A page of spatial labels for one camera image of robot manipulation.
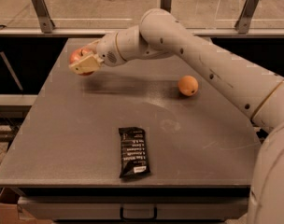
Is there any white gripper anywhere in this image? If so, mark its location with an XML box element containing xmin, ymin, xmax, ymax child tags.
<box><xmin>69</xmin><ymin>32</ymin><xmax>126</xmax><ymax>75</ymax></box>

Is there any red apple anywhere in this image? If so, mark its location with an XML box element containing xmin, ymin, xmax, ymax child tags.
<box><xmin>69</xmin><ymin>49</ymin><xmax>93</xmax><ymax>76</ymax></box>

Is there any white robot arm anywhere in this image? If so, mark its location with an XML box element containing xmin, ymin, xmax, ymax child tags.
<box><xmin>69</xmin><ymin>8</ymin><xmax>284</xmax><ymax>224</ymax></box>

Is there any clear acrylic barrier panel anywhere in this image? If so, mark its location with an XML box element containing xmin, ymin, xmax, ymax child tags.
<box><xmin>0</xmin><ymin>0</ymin><xmax>284</xmax><ymax>30</ymax></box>

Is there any orange fruit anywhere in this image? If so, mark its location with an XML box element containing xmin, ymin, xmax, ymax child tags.
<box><xmin>177</xmin><ymin>76</ymin><xmax>199</xmax><ymax>97</ymax></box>

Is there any black snack bar wrapper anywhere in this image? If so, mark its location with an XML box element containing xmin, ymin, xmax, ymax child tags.
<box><xmin>119</xmin><ymin>127</ymin><xmax>150</xmax><ymax>178</ymax></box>

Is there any cardboard box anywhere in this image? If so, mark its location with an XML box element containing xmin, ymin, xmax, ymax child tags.
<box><xmin>0</xmin><ymin>188</ymin><xmax>52</xmax><ymax>224</ymax></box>

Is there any left grey metal bracket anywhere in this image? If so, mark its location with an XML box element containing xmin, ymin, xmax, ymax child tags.
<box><xmin>31</xmin><ymin>0</ymin><xmax>55</xmax><ymax>34</ymax></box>

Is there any grey metal bracket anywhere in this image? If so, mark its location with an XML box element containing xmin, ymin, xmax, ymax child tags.
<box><xmin>234</xmin><ymin>0</ymin><xmax>260</xmax><ymax>34</ymax></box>
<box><xmin>31</xmin><ymin>0</ymin><xmax>55</xmax><ymax>34</ymax></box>
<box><xmin>160</xmin><ymin>0</ymin><xmax>172</xmax><ymax>12</ymax></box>

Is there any middle grey metal bracket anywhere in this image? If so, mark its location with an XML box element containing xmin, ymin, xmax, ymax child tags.
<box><xmin>160</xmin><ymin>0</ymin><xmax>172</xmax><ymax>12</ymax></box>

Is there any right grey metal bracket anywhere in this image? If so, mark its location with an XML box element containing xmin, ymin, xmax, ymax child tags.
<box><xmin>234</xmin><ymin>0</ymin><xmax>260</xmax><ymax>34</ymax></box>

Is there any grey drawer with black handle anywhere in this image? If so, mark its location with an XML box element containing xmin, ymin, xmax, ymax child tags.
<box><xmin>18</xmin><ymin>196</ymin><xmax>248</xmax><ymax>221</ymax></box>

